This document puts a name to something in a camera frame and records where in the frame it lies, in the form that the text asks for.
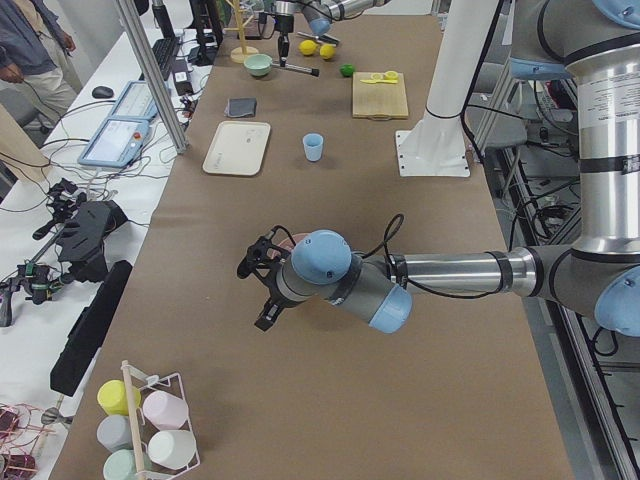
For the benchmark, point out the pink cup in rack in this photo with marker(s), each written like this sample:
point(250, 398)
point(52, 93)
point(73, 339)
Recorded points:
point(165, 411)

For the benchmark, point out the yellow cup in rack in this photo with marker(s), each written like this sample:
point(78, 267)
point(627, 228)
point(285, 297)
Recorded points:
point(112, 398)

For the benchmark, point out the black keyboard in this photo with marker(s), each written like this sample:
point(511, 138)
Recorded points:
point(165, 52)

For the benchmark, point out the lower lemon slice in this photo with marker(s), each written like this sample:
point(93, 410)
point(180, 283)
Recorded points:
point(390, 76)

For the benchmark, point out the bamboo cutting board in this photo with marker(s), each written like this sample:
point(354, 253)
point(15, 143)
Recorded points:
point(379, 101)

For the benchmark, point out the upper yellow lemon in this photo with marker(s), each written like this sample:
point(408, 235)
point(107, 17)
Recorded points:
point(308, 47)

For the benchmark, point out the mint green bowl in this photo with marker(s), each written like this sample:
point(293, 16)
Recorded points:
point(258, 65)

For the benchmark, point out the cream rabbit tray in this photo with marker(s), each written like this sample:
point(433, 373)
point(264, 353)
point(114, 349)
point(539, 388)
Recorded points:
point(237, 148)

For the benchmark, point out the aluminium frame post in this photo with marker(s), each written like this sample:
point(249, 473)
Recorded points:
point(142, 49)

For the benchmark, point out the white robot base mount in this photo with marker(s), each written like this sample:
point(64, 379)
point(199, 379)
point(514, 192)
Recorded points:
point(436, 144)

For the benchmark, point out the white wire cup rack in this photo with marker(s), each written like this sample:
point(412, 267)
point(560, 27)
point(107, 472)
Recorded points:
point(138, 386)

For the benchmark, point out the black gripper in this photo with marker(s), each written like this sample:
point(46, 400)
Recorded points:
point(273, 295)
point(284, 31)

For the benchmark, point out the black bar device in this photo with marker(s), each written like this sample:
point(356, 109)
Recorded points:
point(89, 332)

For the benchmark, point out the light blue cup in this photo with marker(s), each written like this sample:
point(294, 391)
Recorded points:
point(313, 144)

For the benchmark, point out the green lime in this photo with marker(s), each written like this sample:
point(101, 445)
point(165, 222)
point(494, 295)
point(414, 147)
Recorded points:
point(347, 70)

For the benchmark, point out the steel muddler black tip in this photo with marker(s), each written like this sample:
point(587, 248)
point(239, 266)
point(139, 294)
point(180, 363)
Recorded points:
point(297, 69)

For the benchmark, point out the black computer mouse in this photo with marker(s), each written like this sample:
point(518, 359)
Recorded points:
point(102, 92)

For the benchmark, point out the blue teach pendant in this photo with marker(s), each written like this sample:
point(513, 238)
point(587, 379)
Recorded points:
point(116, 143)
point(136, 101)

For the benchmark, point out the mint cup in rack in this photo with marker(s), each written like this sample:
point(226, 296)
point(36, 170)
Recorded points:
point(120, 465)

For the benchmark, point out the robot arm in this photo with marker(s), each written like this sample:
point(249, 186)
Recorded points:
point(593, 43)
point(319, 15)

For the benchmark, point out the blue teach pendant upper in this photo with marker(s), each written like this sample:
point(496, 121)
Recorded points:
point(136, 101)

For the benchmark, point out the lower yellow lemon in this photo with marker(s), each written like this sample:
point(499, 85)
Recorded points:
point(327, 51)

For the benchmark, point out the blue teach pendant lower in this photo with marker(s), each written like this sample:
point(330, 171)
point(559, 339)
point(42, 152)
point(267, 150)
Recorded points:
point(116, 143)

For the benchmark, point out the black gripper tool on desk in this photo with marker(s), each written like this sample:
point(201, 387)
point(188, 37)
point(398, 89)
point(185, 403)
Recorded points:
point(81, 238)

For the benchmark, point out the steel ice scoop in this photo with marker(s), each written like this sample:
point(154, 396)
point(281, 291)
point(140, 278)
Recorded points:
point(322, 39)

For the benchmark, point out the grey folded cloth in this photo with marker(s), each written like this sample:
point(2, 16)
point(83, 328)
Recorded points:
point(241, 107)

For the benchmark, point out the yellow lemon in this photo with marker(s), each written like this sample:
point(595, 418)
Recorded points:
point(327, 51)
point(308, 47)

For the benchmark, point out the grey cup in rack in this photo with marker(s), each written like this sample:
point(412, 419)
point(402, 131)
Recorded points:
point(114, 433)

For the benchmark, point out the pink bowl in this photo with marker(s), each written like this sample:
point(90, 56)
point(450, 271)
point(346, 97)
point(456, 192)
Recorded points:
point(289, 243)

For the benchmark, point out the wooden cup rack stand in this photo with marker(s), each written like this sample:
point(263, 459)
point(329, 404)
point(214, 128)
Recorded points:
point(242, 16)

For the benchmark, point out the white cup in rack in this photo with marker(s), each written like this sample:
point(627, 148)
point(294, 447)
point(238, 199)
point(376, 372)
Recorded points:
point(173, 449)

